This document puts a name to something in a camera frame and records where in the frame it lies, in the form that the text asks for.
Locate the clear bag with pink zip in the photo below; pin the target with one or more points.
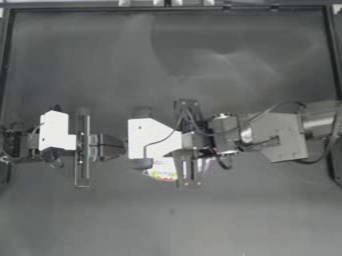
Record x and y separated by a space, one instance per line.
162 171

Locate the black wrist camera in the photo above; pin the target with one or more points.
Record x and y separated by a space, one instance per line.
142 164
54 156

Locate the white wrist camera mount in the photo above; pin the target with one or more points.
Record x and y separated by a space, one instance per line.
54 130
142 130

